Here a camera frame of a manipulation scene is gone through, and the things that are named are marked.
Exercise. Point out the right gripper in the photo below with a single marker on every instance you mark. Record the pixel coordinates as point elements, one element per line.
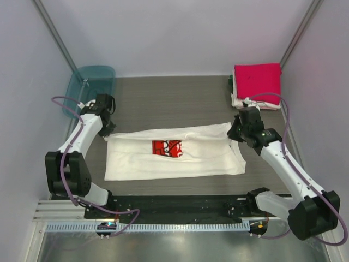
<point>232,134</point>

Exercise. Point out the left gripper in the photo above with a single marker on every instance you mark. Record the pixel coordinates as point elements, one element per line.
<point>108,130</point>

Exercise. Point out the white t-shirt red print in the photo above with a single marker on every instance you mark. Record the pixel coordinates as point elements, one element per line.
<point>173,153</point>

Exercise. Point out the teal plastic bin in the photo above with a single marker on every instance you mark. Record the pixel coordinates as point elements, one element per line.
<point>89,81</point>

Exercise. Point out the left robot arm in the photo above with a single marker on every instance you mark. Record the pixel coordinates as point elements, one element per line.
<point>66,169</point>

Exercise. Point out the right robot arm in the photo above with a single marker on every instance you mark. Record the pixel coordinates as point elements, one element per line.
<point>311,211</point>

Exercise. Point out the folded white t-shirt stack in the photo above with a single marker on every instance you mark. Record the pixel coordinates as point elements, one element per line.
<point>237,103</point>

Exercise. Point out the folded green t-shirt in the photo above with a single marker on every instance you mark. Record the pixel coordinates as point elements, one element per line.
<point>230,81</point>

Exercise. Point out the folded pink t-shirt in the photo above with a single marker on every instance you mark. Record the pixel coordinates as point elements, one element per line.
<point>262,82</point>

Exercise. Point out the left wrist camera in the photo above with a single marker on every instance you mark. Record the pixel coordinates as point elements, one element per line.
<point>89,104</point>

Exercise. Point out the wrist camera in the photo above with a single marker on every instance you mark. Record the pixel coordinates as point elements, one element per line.
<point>89,104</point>
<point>247,102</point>

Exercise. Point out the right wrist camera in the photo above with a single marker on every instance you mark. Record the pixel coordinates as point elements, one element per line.
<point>247,102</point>

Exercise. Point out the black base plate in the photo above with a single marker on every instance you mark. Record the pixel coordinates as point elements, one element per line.
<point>180,207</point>

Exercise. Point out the white slotted cable duct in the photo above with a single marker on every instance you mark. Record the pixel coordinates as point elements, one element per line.
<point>108,227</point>

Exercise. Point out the aluminium rail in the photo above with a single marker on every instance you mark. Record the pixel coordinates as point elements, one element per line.
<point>57,210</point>

